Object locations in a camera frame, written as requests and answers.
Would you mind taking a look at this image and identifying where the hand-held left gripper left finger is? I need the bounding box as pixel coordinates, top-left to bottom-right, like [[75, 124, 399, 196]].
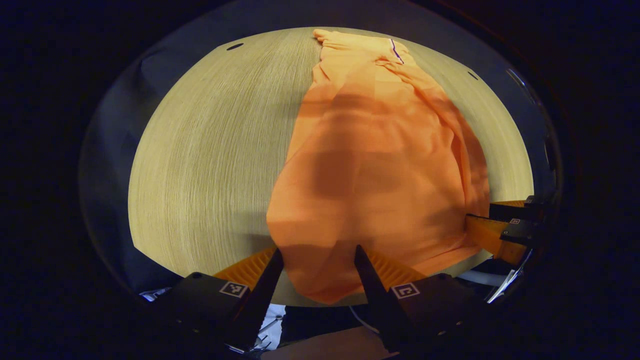
[[165, 248, 285, 353]]

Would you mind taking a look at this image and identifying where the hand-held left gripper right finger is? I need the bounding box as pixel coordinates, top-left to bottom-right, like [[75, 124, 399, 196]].
[[354, 245, 481, 353]]

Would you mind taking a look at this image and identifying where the shiny metal frame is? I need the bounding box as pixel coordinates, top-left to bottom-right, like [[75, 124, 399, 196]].
[[487, 247, 532, 304]]

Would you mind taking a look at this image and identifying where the white cable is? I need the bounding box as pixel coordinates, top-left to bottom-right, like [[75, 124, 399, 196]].
[[349, 306, 381, 335]]

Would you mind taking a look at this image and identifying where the orange T-shirt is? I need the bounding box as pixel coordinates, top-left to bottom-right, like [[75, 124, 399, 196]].
[[266, 28, 493, 306]]

